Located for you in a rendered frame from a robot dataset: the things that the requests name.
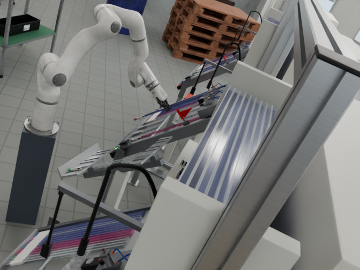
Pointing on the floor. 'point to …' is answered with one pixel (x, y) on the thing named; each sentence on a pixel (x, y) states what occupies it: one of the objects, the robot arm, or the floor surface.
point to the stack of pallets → (205, 29)
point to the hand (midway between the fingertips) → (167, 107)
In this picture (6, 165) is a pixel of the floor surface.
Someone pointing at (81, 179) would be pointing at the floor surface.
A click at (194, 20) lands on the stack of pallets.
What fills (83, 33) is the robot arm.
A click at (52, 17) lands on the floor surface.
